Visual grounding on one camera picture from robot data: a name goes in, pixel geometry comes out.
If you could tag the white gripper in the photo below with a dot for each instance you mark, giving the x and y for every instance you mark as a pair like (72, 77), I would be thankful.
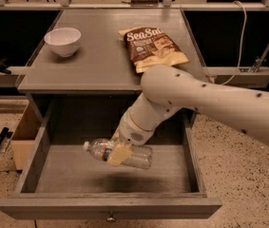
(130, 131)

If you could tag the clear plastic water bottle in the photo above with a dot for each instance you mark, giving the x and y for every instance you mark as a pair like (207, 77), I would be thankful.
(100, 149)

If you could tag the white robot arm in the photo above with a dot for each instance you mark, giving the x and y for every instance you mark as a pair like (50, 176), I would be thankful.
(166, 90)

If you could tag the open grey top drawer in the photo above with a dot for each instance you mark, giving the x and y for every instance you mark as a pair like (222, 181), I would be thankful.
(62, 181)

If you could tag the metal drawer knob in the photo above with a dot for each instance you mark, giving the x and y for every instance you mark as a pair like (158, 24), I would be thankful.
(110, 217)

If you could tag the grey wooden cabinet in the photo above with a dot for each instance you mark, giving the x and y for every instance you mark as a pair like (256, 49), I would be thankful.
(101, 66)

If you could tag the cardboard box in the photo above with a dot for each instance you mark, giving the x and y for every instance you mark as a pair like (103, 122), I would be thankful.
(23, 137)

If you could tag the brown sea salt chip bag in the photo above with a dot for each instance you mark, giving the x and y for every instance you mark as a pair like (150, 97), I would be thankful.
(149, 46)

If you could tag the white ceramic bowl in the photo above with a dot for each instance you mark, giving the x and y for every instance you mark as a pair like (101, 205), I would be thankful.
(63, 41)

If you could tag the dark flat device on rail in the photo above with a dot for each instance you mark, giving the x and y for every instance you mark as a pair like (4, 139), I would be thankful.
(144, 3)

